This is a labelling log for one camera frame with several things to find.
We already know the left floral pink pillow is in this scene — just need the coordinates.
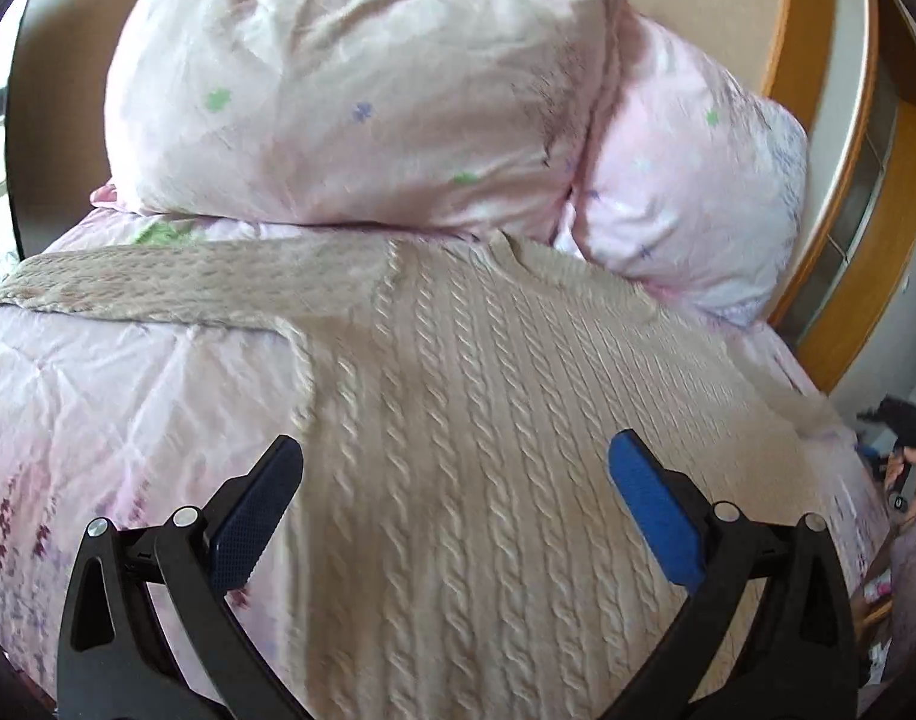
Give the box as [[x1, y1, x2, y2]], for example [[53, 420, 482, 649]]
[[94, 0, 627, 241]]

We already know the purple-sleeved right forearm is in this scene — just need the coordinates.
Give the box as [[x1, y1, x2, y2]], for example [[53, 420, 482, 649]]
[[869, 517, 916, 691]]

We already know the beige cable-knit sweater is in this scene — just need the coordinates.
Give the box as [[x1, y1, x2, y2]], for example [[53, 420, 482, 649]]
[[0, 227, 850, 720]]

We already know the floral pink pillow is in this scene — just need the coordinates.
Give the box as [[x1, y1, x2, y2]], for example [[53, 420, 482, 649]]
[[94, 0, 627, 241], [554, 10, 807, 327]]

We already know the wooden glass-panel door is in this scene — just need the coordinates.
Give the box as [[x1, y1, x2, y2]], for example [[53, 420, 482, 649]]
[[764, 0, 916, 394]]

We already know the person's right hand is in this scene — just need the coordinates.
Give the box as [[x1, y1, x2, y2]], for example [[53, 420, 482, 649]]
[[884, 447, 916, 528]]

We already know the right floral pink pillow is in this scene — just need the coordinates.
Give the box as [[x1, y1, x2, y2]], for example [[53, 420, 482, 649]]
[[554, 10, 807, 327]]

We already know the pink floral bed sheet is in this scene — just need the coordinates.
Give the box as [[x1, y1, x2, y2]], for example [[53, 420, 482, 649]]
[[0, 205, 891, 720]]

